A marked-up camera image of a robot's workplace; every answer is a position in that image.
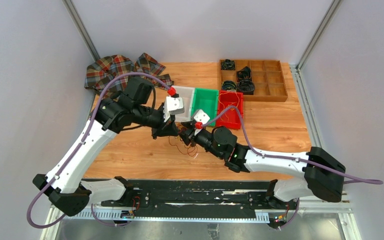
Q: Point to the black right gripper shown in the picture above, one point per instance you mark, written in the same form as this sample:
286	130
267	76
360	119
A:
193	136

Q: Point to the white plastic bin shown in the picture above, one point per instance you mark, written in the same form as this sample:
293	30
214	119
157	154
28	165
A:
187	95

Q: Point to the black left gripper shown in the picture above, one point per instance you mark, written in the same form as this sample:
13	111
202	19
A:
165	129

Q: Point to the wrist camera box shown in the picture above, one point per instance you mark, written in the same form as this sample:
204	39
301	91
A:
199	119
172	106

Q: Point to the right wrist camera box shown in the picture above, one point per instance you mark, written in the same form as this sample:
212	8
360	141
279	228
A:
199	119

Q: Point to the green plastic bin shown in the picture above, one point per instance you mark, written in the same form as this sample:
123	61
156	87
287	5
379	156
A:
206	100

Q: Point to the red plastic bin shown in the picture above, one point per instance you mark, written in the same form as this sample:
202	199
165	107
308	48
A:
230	118

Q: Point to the plaid flannel shirt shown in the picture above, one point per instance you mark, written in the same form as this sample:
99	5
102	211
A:
102	71

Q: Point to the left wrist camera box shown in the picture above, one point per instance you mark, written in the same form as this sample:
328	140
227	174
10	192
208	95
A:
172	106

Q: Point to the wooden compartment tray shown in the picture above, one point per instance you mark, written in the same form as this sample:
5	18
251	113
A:
258	80

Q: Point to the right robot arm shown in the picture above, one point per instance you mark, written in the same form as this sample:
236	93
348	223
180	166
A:
313	173

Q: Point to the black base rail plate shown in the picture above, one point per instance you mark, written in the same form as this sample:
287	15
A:
201	200

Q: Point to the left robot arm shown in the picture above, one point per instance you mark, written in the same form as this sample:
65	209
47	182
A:
64	184

